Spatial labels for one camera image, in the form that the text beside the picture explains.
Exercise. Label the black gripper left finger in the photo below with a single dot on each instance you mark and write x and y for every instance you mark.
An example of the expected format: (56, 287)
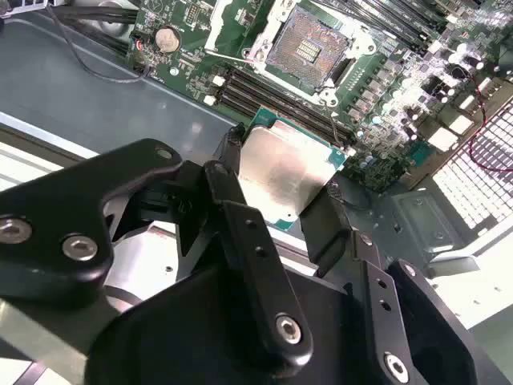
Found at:
(52, 224)

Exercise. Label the metal locking lever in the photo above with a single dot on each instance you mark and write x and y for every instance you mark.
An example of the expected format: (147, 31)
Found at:
(333, 120)

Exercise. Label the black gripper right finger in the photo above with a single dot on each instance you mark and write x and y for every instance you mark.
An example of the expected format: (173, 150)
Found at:
(380, 297)

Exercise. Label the metal socket cover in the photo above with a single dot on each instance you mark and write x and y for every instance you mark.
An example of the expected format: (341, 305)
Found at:
(216, 28)

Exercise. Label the silver-topped CPU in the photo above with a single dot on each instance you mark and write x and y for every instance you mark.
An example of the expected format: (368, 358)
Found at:
(280, 168)

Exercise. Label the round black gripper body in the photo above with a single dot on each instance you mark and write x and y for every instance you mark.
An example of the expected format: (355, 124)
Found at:
(192, 337)

